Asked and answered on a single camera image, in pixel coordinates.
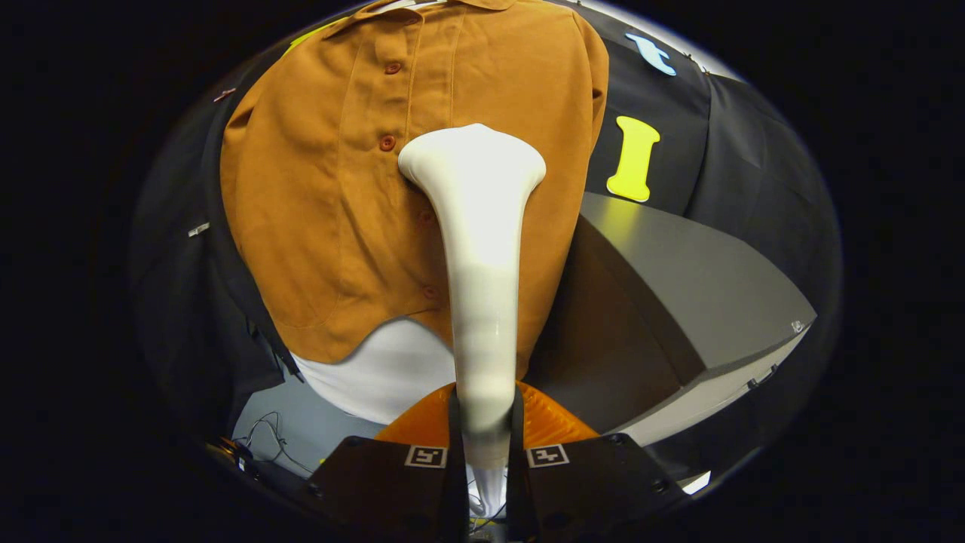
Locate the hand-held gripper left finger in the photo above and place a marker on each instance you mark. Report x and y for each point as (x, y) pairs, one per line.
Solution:
(377, 490)

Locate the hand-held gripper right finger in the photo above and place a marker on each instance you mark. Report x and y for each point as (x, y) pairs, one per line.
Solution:
(588, 490)

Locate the white garment steamer head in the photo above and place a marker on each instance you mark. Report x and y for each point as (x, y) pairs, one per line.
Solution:
(482, 226)

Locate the orange button-up shirt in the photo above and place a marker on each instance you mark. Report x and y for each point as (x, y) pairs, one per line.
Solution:
(317, 211)

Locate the white mannequin torso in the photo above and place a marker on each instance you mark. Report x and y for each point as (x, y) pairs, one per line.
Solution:
(377, 373)

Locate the black backdrop cloth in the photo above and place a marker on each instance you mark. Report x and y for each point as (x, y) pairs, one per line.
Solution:
(173, 302)

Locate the small white clip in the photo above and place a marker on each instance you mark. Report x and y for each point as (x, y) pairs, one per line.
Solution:
(199, 228)

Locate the small red clip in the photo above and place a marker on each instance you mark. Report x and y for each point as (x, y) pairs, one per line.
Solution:
(224, 94)

